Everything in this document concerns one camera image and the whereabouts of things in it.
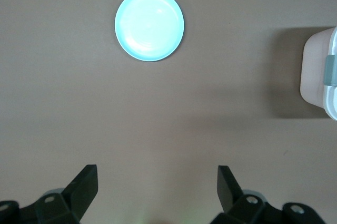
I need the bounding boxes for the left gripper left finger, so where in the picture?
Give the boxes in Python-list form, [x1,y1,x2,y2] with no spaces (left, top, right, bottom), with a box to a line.
[0,164,100,224]

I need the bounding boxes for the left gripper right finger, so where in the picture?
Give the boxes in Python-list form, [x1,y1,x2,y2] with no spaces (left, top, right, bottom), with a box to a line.
[213,165,325,224]

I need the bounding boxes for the pink box with white lid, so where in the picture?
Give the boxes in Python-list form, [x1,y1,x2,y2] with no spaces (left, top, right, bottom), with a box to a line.
[300,25,337,122]

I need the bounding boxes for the light blue round plate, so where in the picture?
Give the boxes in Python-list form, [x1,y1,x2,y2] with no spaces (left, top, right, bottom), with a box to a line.
[114,0,185,62]

